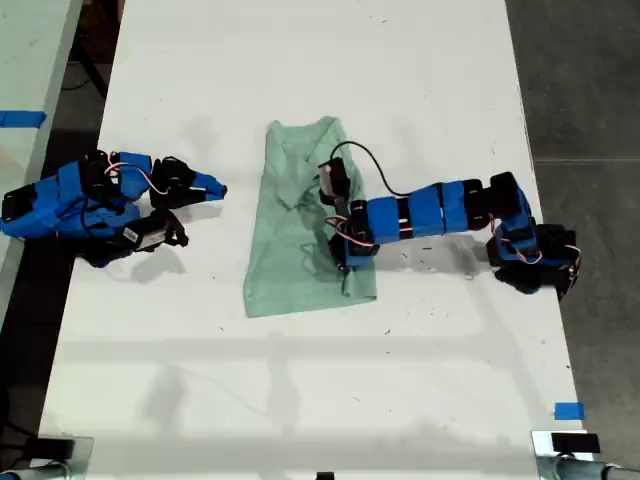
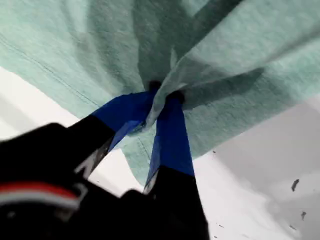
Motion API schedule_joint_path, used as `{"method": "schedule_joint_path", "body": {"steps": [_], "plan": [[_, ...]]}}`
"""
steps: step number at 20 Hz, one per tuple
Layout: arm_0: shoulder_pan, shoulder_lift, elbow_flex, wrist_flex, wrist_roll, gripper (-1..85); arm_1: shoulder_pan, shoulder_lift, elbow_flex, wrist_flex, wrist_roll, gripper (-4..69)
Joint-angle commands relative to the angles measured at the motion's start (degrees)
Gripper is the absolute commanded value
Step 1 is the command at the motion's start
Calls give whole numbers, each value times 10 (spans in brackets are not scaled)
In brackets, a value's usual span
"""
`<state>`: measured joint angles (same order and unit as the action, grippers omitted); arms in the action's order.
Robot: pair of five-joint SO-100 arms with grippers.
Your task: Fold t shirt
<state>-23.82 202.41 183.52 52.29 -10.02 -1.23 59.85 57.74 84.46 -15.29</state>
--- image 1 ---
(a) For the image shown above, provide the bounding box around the black camera cable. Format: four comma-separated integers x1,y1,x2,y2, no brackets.
331,141,416,197

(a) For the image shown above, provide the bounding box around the black box on clear bracket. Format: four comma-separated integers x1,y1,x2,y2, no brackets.
33,435,95,471

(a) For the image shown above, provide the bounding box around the pale green t-shirt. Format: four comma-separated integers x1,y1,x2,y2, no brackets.
243,115,379,319

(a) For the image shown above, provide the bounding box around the small blue tape square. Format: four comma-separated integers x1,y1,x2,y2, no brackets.
553,401,586,421

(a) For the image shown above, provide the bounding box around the black floor cable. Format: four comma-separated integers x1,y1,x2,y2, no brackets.
61,49,109,99

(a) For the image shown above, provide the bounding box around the black box on silver bracket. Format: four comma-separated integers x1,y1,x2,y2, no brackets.
530,429,602,459

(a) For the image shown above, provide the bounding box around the pale side table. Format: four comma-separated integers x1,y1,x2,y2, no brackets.
0,0,84,326

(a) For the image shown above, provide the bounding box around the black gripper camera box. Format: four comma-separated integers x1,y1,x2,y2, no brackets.
317,156,352,217
118,209,191,251

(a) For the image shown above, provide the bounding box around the long blue tape strip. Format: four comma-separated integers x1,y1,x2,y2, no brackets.
0,109,48,130

